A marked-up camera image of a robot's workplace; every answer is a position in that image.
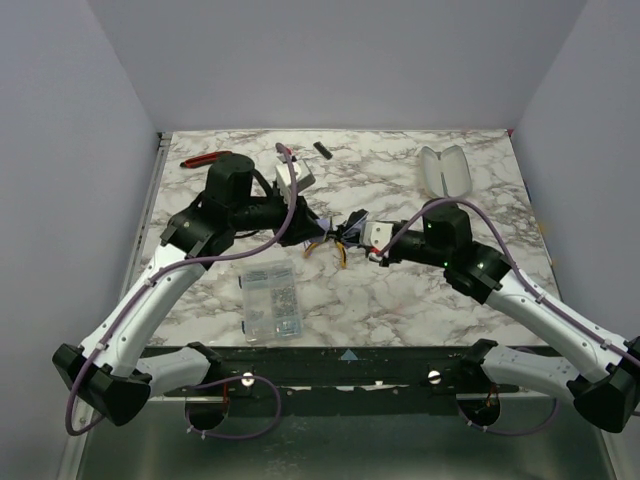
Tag lilac umbrella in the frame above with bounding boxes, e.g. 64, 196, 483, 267
316, 209, 369, 248

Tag beige umbrella case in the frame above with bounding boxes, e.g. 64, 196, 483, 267
418, 145, 473, 198

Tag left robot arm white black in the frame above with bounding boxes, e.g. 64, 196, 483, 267
52, 144, 323, 436

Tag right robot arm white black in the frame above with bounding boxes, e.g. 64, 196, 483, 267
359, 198, 639, 433

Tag yellow black needle-nose pliers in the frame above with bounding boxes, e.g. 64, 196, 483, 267
302, 239, 348, 270

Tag small black bar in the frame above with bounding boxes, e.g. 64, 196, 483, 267
313, 142, 333, 160

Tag red black utility knife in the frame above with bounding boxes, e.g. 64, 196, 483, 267
180, 150, 231, 169

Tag clear plastic screw box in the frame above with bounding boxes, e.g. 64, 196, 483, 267
238, 260, 303, 344

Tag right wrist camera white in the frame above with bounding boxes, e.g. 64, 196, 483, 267
360, 221, 393, 252

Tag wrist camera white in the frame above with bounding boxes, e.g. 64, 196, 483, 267
360, 221, 393, 252
275, 160, 316, 202

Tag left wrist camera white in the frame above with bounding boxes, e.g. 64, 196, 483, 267
275, 160, 316, 202

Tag aluminium rail frame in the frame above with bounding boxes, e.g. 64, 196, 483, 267
54, 132, 174, 480

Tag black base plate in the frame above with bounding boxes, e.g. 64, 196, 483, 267
166, 347, 496, 417

